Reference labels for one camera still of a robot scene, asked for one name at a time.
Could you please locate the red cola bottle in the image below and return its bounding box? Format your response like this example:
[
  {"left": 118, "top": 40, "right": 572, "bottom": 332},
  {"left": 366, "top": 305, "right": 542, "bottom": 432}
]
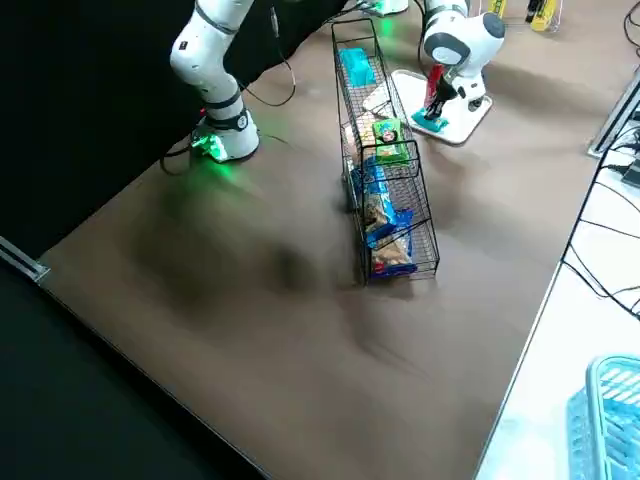
[{"left": 425, "top": 63, "right": 447, "bottom": 109}]

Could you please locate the black cable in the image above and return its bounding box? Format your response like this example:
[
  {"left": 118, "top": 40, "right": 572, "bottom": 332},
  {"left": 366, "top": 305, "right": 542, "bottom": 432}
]
[
  {"left": 559, "top": 124, "right": 640, "bottom": 321},
  {"left": 238, "top": 0, "right": 299, "bottom": 107},
  {"left": 159, "top": 139, "right": 201, "bottom": 176}
]

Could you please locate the aluminium profile post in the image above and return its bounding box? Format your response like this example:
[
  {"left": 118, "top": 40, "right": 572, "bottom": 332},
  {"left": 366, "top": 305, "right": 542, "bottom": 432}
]
[
  {"left": 587, "top": 64, "right": 640, "bottom": 159},
  {"left": 0, "top": 235, "right": 51, "bottom": 284}
]

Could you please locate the blue plastic basket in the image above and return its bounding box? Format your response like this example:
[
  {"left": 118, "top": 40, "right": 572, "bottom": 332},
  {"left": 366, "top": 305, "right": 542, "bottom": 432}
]
[{"left": 566, "top": 353, "right": 640, "bottom": 480}]

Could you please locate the green snack packet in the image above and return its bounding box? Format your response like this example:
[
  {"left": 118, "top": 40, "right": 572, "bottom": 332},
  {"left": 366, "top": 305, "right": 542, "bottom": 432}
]
[{"left": 372, "top": 118, "right": 411, "bottom": 165}]

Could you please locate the black desk device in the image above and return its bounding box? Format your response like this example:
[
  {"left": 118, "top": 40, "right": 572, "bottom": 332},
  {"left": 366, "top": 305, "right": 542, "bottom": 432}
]
[{"left": 619, "top": 157, "right": 640, "bottom": 189}]

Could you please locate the teal chips bag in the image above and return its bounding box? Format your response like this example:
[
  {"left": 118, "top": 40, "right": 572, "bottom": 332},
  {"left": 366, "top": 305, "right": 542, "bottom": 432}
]
[
  {"left": 410, "top": 107, "right": 451, "bottom": 135},
  {"left": 338, "top": 47, "right": 377, "bottom": 87}
]

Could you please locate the white printed box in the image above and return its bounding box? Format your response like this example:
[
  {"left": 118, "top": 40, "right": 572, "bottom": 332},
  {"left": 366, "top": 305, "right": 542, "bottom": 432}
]
[{"left": 362, "top": 82, "right": 396, "bottom": 114}]

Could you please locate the white rectangular tray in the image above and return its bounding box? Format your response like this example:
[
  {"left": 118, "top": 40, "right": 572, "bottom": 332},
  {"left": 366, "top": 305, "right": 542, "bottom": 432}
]
[{"left": 389, "top": 68, "right": 494, "bottom": 146}]

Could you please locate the blue cookie bag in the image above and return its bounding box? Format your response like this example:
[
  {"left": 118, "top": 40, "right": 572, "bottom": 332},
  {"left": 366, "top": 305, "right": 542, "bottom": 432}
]
[{"left": 363, "top": 189, "right": 419, "bottom": 279}]

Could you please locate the black wire basket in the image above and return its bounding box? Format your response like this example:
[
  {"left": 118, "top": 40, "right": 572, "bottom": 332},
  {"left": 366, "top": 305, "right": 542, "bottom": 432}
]
[{"left": 330, "top": 18, "right": 441, "bottom": 287}]

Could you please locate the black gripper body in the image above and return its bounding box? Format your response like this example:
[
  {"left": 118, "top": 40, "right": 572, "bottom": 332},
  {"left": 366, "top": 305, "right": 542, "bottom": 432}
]
[{"left": 435, "top": 73, "right": 461, "bottom": 102}]

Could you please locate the long blue snack packet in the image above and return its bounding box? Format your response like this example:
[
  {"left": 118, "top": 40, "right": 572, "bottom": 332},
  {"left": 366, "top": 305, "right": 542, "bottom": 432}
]
[{"left": 348, "top": 159, "right": 391, "bottom": 211}]

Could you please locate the clear acrylic bottle shelf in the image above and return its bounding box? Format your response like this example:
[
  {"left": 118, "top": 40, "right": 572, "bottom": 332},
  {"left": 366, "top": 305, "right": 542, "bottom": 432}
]
[{"left": 474, "top": 0, "right": 564, "bottom": 35}]

